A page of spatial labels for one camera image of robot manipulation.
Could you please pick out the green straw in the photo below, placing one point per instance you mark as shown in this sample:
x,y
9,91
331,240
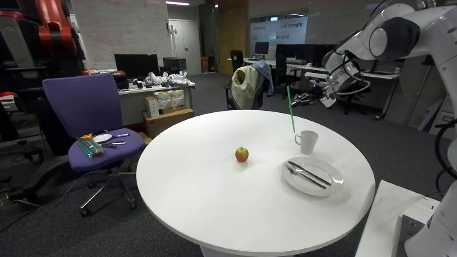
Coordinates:
x,y
292,116

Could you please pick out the metal knife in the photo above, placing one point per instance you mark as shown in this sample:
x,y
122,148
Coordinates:
x,y
311,173

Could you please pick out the white plastic fork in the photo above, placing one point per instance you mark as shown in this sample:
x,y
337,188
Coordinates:
x,y
116,143

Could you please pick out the heap of white toy robots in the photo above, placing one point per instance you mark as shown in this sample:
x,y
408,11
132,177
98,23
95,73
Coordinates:
x,y
167,78

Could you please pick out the row of monitors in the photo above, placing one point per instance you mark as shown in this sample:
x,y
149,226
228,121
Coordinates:
x,y
300,51

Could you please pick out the purple office chair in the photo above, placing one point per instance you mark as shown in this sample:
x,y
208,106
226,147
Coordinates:
x,y
85,103

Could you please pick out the chair with jackets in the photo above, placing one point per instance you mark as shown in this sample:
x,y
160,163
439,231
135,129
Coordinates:
x,y
248,87

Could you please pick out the black monitor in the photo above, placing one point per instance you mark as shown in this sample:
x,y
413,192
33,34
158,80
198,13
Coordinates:
x,y
136,66

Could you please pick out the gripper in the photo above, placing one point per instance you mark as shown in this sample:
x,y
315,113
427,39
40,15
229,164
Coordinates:
x,y
317,91

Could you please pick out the small white plate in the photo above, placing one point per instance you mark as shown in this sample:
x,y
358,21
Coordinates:
x,y
101,137

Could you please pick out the white mug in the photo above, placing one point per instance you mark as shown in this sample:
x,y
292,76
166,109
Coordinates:
x,y
307,142

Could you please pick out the metal fork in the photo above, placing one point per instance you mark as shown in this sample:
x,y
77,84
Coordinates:
x,y
302,174

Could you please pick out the white plastic knife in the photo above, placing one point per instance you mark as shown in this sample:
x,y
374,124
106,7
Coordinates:
x,y
119,136

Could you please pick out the red and black robot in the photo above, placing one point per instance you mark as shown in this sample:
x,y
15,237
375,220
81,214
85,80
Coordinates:
x,y
39,39

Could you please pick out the black office chair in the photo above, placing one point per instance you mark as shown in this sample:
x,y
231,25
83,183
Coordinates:
x,y
236,60

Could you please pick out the red green apple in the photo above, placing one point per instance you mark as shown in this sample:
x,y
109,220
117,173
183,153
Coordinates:
x,y
241,155

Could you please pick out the white desk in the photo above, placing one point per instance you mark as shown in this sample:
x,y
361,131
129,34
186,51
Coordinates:
x,y
157,96

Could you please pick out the large white plate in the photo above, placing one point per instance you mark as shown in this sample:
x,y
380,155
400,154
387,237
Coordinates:
x,y
321,167

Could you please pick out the white double door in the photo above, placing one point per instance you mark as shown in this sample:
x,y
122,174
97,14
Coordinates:
x,y
185,46

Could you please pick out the stack of cardboard boxes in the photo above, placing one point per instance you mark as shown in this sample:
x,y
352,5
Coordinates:
x,y
167,114

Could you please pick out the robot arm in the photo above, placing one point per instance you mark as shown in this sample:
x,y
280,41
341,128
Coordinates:
x,y
400,37

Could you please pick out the row of white desks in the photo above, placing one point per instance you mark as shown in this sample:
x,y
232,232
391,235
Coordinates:
x,y
314,69

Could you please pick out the pack of green straws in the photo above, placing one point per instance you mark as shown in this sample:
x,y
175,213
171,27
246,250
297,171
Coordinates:
x,y
89,147

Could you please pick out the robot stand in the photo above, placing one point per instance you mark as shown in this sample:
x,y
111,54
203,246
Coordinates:
x,y
385,217

